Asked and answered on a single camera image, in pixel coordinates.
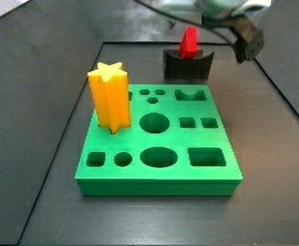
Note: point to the red double-square block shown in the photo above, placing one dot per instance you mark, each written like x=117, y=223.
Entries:
x=189, y=44

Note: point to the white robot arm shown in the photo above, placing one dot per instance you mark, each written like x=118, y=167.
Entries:
x=214, y=9

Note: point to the green shape-sorting board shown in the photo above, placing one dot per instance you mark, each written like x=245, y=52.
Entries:
x=174, y=152

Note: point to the yellow star-shaped peg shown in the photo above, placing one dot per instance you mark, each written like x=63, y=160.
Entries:
x=109, y=85

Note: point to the dark grey curved holder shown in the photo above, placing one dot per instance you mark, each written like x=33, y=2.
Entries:
x=180, y=68

